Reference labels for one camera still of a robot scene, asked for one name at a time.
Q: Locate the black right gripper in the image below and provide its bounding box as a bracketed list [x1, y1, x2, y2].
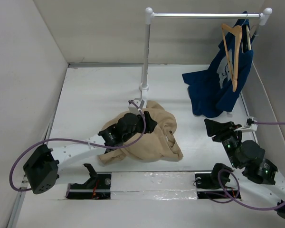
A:
[204, 117, 242, 167]

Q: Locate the beige t shirt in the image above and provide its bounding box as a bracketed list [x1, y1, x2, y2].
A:
[98, 100, 183, 165]

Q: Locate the wooden hanger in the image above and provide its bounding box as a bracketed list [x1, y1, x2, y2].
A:
[246, 25, 252, 51]
[221, 23, 242, 92]

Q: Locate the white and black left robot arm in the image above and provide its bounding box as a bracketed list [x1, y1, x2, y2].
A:
[23, 111, 157, 194]

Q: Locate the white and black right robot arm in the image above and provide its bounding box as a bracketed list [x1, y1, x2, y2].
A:
[204, 117, 285, 219]

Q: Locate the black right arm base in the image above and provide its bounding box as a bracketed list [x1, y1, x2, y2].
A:
[193, 163, 241, 204]

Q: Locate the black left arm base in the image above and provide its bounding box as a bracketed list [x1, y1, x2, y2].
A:
[65, 163, 112, 200]

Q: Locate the blue mickey t shirt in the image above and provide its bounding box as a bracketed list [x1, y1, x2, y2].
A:
[182, 19, 254, 118]

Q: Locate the wooden hanger in blue shirt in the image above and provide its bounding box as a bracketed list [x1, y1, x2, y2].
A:
[246, 25, 252, 51]

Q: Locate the white and chrome clothes rack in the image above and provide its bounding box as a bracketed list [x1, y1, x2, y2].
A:
[139, 7, 273, 109]

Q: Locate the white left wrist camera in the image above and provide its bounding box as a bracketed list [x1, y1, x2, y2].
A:
[128, 98, 144, 115]

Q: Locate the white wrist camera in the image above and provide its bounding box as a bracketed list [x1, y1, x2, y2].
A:
[234, 116, 257, 133]
[128, 98, 144, 115]

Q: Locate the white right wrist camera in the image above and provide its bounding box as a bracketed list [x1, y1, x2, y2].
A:
[234, 116, 257, 133]

